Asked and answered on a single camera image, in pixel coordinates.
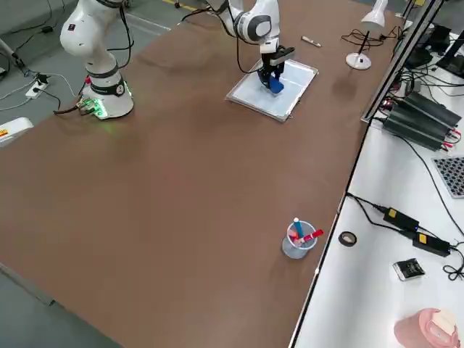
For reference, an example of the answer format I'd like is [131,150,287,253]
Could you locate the black finned power supply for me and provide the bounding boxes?
[401,91,463,128]
[382,104,455,152]

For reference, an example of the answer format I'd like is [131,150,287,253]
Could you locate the white desk lamp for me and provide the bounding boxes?
[344,0,389,70]

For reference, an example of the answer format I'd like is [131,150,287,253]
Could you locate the blue whiteboard eraser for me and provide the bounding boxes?
[257,70,285,96]

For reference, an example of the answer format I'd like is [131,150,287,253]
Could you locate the clear plastic pen cup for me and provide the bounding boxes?
[281,221,317,260]

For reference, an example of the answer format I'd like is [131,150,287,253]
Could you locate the black lamp cable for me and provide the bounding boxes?
[340,25,406,49]

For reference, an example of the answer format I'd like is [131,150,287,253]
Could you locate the silver framed whiteboard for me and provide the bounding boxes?
[224,51,320,124]

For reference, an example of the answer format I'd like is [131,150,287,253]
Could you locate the pink round container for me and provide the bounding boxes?
[394,307,460,348]

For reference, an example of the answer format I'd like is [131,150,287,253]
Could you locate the white power strip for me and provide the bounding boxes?
[25,81,50,99]

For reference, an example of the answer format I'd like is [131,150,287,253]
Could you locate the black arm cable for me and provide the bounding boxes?
[96,0,136,72]

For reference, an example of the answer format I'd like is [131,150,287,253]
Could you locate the aluminium frame post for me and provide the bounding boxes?
[360,0,438,123]

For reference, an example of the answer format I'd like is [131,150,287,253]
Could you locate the blue marker white cap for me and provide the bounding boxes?
[292,217,306,242]

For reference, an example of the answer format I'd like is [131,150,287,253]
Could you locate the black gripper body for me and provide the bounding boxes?
[262,45,295,68]

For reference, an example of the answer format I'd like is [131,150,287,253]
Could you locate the black power adapter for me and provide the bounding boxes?
[413,231,451,258]
[383,206,421,232]

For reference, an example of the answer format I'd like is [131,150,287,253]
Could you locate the white box yellow label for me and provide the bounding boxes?
[0,117,35,148]

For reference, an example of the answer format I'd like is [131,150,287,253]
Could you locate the checkered calibration board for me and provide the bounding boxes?
[431,156,464,199]

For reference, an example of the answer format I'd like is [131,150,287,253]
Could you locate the black tape roll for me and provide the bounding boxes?
[339,231,358,249]

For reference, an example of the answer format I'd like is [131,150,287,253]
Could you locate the black base cable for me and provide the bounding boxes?
[53,103,92,117]
[178,0,233,23]

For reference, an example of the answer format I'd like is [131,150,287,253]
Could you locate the red marker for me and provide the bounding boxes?
[297,228,325,245]

